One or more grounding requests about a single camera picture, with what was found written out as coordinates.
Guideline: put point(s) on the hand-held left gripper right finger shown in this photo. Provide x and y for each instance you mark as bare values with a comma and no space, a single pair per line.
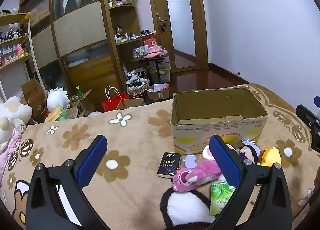
223,162

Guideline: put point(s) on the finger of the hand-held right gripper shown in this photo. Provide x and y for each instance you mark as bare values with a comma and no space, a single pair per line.
306,116

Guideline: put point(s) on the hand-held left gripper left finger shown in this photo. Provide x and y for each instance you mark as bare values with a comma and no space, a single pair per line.
91,162

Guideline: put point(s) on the pink white cube plush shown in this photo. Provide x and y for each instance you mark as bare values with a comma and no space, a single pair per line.
207,154

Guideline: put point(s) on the purple-haired doll plush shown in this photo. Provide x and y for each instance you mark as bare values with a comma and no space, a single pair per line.
248,150

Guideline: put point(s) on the pink bear plush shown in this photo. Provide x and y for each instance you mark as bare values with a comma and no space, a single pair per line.
197,173

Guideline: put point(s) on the yellow plush toy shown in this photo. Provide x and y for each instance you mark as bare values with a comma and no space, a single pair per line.
270,155

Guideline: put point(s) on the green tissue packet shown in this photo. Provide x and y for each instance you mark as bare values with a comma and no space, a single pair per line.
220,198

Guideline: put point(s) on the beige flower-print blanket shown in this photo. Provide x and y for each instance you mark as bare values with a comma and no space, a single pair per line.
140,142

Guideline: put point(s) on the black tissue packet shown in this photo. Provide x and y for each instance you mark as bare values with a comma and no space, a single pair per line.
169,165

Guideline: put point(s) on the green frog plush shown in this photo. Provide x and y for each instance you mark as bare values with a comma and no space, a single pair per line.
63,114

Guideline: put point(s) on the cardboard box with bottles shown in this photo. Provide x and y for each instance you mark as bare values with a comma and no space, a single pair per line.
86,105

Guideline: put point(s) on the black and white plush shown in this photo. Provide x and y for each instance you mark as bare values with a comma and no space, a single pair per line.
182,207

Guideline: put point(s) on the red paper bag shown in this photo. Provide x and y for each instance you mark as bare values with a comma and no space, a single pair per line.
113,104

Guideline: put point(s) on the green bottle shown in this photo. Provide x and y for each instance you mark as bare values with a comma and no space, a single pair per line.
79,92

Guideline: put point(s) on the white-haired plush doll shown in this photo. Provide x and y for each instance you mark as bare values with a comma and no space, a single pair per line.
57,97

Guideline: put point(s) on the pink blanket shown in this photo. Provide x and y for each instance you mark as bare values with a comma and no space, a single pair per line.
10,150

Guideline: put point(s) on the wicker basket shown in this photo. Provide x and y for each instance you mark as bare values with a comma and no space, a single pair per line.
137,89

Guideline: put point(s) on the empty brown cardboard box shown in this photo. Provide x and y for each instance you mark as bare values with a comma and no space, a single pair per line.
32,92

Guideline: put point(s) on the cream plush toy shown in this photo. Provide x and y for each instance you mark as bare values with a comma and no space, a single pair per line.
12,112

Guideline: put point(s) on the small cardboard box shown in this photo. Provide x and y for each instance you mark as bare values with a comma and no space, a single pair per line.
158,94

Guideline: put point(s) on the black white striped cloth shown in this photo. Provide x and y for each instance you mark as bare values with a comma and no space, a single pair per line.
136,75

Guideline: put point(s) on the white storage box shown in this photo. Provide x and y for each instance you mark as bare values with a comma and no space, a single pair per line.
163,70

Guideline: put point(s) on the small dark table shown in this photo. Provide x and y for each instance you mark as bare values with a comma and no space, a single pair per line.
153,61

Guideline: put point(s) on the pink cloth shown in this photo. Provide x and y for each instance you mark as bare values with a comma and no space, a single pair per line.
155,51

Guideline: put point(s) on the red box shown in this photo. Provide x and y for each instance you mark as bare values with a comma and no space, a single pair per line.
150,40

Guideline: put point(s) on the row of small figurines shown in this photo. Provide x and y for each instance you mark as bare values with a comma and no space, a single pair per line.
11,52

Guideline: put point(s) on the wooden wardrobe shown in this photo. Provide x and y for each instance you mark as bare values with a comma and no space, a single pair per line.
80,25

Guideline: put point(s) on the wooden corner shelf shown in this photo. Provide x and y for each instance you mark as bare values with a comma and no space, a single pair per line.
125,8

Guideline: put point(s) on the wooden display shelf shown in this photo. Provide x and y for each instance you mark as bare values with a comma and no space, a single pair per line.
12,19

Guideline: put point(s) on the wooden door with glass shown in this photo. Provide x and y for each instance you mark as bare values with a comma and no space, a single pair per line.
156,0

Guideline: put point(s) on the white curved rail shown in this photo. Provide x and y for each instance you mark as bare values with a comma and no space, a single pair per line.
32,45

